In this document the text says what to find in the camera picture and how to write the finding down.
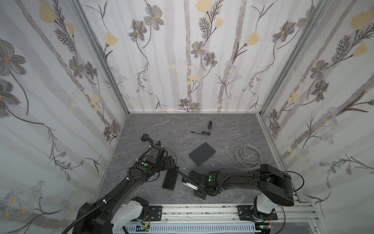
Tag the aluminium corner frame left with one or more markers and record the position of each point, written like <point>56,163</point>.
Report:
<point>99,52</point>

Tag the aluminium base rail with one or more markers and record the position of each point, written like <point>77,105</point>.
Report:
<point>211,213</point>

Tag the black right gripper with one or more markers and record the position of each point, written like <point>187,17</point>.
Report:
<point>189,178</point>

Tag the aluminium corner frame right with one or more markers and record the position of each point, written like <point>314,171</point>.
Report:
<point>306,34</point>

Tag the aluminium corner frame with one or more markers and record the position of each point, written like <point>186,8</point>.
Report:
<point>99,52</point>
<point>306,34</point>

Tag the black power adapter with cable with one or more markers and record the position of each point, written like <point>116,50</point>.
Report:
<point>156,166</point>

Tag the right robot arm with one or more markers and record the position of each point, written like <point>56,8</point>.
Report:
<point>275,186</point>

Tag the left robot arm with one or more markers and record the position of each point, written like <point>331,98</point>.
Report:
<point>99,217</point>

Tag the grey flat network switch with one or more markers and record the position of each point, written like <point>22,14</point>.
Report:
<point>202,154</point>

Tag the black ribbed network switch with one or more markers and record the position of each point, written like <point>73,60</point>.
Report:
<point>170,179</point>

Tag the white slotted cable duct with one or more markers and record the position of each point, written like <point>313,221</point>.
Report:
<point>184,228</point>

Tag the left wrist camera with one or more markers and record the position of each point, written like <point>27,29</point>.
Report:
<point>157,152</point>

